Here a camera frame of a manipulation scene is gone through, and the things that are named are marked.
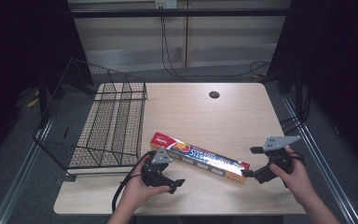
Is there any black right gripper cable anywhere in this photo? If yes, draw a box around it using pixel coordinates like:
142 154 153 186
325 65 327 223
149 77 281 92
288 150 306 166

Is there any black horizontal frame bar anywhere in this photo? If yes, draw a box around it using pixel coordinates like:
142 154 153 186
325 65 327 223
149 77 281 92
70 7 291 19

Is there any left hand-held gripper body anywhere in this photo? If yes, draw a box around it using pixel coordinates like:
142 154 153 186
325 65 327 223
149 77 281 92
141 147 173 189

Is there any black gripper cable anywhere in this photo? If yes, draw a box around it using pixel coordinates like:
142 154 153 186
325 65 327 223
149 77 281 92
111 150 154 214
288 150 306 166

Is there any black wire basket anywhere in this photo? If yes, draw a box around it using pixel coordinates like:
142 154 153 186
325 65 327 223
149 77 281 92
32 57 149 175

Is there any long red plastic wrap box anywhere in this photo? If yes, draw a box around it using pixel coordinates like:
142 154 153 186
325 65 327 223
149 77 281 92
149 132 252 185

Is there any black hanging wall cable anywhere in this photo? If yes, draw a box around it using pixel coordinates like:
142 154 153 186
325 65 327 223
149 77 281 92
159 16 272 79

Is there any person's right hand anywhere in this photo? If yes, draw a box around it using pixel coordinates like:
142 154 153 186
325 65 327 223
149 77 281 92
268 146 317 207

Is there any white wall socket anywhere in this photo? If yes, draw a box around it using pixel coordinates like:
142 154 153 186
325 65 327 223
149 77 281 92
155 0 178 9

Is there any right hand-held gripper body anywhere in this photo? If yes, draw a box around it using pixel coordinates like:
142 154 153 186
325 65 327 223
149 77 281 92
262 134 302 175

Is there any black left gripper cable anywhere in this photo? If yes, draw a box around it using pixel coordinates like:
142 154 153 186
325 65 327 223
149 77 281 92
111 150 154 214

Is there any black floor cable bundle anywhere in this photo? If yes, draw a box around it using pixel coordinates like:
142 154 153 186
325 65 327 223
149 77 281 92
279 88 312 136

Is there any yellow floor object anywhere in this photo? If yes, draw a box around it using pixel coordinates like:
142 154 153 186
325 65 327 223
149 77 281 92
16 88 41 109

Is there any metal floor rail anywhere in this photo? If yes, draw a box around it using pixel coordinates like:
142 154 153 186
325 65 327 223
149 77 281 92
0 118 54 224
280 93 358 224

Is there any person's left hand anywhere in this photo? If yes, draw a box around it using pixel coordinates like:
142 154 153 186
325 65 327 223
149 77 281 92
121 154 172 214

